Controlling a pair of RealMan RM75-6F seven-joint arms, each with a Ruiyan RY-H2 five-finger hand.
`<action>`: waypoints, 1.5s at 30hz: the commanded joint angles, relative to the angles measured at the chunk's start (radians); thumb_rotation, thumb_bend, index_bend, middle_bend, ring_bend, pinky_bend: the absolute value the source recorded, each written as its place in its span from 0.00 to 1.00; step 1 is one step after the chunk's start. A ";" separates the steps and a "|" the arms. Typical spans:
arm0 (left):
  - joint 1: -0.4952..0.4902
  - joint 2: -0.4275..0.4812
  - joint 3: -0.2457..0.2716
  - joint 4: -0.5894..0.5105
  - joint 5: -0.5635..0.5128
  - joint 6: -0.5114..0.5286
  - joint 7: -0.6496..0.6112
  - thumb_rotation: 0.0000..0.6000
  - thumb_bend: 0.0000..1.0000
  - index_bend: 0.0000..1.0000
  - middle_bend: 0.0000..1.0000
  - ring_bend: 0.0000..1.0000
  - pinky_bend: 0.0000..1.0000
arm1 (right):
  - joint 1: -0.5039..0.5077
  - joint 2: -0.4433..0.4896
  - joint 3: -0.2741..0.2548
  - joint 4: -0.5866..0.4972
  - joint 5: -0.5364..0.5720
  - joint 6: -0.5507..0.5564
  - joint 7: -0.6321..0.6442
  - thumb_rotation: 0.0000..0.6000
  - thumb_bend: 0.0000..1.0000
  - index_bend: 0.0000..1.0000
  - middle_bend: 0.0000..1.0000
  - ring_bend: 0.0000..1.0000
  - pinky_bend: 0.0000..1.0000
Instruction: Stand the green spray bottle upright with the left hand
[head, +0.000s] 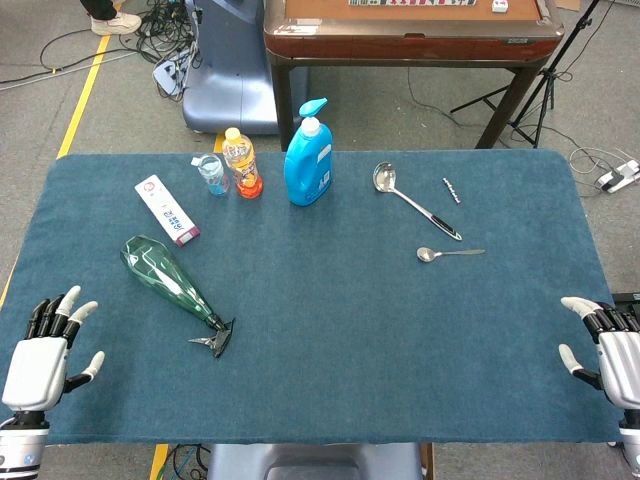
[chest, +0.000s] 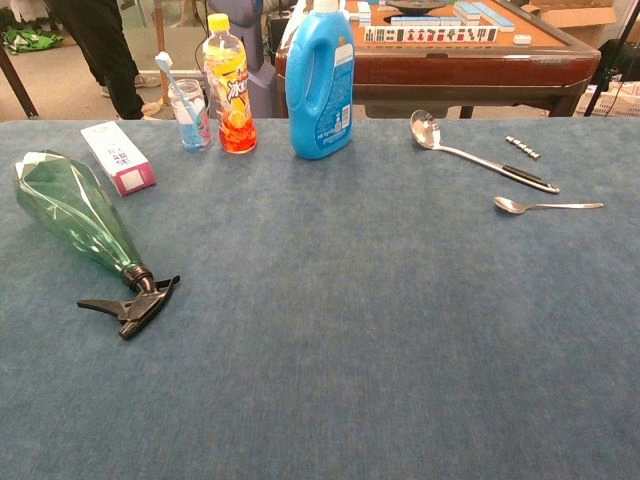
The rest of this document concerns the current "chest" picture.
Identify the clear plastic cup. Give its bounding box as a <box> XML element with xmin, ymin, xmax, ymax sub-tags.
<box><xmin>167</xmin><ymin>78</ymin><xmax>215</xmax><ymax>153</ymax></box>

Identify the green bag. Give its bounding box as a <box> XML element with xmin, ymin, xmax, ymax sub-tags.
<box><xmin>0</xmin><ymin>27</ymin><xmax>65</xmax><ymax>56</ymax></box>

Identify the person in black trousers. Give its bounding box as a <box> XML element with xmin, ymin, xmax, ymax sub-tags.
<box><xmin>43</xmin><ymin>0</ymin><xmax>161</xmax><ymax>121</ymax></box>

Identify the cardboard box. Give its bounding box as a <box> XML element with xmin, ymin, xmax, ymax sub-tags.
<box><xmin>519</xmin><ymin>0</ymin><xmax>621</xmax><ymax>49</ymax></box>

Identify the white pink toothpaste box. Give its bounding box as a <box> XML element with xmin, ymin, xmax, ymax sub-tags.
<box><xmin>80</xmin><ymin>120</ymin><xmax>158</xmax><ymax>198</ymax></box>

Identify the steel ladle black handle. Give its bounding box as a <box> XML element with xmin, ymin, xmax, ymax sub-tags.
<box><xmin>409</xmin><ymin>109</ymin><xmax>561</xmax><ymax>195</ymax></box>

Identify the green spray bottle black trigger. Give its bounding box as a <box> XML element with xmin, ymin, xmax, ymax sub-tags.
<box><xmin>13</xmin><ymin>149</ymin><xmax>182</xmax><ymax>342</ymax></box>

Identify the blue detergent bottle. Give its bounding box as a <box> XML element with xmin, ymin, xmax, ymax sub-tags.
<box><xmin>284</xmin><ymin>0</ymin><xmax>356</xmax><ymax>161</ymax></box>

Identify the small steel spoon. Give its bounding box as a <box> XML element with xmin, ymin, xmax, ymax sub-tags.
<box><xmin>492</xmin><ymin>195</ymin><xmax>605</xmax><ymax>217</ymax></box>

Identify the blue table cloth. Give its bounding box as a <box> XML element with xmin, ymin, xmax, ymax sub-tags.
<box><xmin>0</xmin><ymin>118</ymin><xmax>640</xmax><ymax>480</ymax></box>

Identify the orange drink bottle yellow cap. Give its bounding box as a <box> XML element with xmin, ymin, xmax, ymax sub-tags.
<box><xmin>202</xmin><ymin>13</ymin><xmax>258</xmax><ymax>155</ymax></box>

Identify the row of face-up mahjong tiles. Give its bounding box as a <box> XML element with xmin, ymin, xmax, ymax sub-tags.
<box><xmin>363</xmin><ymin>24</ymin><xmax>500</xmax><ymax>45</ymax></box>

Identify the blue white toothbrush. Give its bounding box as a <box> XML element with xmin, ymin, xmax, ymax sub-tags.
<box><xmin>154</xmin><ymin>51</ymin><xmax>199</xmax><ymax>126</ymax></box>

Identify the black tripod stand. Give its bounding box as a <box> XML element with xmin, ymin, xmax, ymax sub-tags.
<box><xmin>583</xmin><ymin>0</ymin><xmax>640</xmax><ymax>118</ymax></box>

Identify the brown mahjong table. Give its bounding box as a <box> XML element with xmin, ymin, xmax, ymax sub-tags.
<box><xmin>275</xmin><ymin>0</ymin><xmax>602</xmax><ymax>120</ymax></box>

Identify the white plastic crate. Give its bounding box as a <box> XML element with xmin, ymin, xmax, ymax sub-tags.
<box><xmin>574</xmin><ymin>82</ymin><xmax>640</xmax><ymax>119</ymax></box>

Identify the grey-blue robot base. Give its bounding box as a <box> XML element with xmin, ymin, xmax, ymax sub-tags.
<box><xmin>206</xmin><ymin>0</ymin><xmax>289</xmax><ymax>120</ymax></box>

